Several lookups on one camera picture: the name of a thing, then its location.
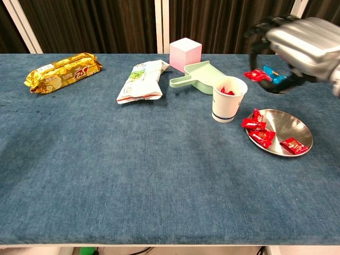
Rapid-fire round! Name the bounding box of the black cable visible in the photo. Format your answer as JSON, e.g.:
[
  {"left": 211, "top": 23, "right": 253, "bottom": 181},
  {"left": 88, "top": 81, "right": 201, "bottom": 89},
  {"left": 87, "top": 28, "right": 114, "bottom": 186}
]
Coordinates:
[{"left": 130, "top": 246, "right": 154, "bottom": 255}]

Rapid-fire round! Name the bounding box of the blue snack wrapper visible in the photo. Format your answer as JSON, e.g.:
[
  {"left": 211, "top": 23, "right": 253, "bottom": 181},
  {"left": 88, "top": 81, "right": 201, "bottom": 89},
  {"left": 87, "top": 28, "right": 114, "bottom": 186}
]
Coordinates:
[{"left": 262, "top": 65, "right": 289, "bottom": 86}]

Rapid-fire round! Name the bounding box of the blue felt table cover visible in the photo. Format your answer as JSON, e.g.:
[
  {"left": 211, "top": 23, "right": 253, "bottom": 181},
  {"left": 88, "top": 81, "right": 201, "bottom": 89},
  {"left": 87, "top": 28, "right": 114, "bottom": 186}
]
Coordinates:
[{"left": 0, "top": 54, "right": 340, "bottom": 245}]

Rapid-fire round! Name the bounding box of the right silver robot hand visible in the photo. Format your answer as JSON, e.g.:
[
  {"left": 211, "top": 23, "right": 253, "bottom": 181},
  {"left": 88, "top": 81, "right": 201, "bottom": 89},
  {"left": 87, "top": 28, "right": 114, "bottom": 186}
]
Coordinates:
[{"left": 243, "top": 14, "right": 340, "bottom": 94}]

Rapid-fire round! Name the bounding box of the gold biscuit packet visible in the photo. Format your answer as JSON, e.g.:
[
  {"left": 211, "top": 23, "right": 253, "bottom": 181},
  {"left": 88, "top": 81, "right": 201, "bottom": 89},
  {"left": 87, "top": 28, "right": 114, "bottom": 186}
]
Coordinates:
[{"left": 23, "top": 52, "right": 104, "bottom": 95}]

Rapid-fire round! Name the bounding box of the metal bowl with candies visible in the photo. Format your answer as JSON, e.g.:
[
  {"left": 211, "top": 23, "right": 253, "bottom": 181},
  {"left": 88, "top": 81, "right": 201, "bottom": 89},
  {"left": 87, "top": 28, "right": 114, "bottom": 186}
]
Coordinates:
[{"left": 244, "top": 108, "right": 314, "bottom": 157}]

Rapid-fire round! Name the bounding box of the green plastic dustpan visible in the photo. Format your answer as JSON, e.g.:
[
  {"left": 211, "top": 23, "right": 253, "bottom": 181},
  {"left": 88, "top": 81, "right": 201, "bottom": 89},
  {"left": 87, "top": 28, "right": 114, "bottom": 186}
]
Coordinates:
[{"left": 169, "top": 60, "right": 226, "bottom": 96}]

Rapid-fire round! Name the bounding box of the white green snack bag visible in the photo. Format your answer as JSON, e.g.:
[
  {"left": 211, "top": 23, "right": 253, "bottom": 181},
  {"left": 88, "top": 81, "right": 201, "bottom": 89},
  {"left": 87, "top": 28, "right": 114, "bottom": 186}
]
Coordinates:
[{"left": 116, "top": 59, "right": 171, "bottom": 105}]

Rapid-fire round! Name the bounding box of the white paper cup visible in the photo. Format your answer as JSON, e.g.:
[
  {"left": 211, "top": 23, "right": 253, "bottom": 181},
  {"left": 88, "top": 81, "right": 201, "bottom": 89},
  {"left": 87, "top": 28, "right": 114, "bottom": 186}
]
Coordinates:
[{"left": 211, "top": 75, "right": 249, "bottom": 123}]

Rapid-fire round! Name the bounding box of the pink cube box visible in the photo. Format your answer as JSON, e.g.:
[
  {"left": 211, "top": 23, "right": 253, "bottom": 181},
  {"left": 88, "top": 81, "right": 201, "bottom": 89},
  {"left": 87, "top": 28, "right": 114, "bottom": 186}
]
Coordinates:
[{"left": 169, "top": 37, "right": 202, "bottom": 73}]

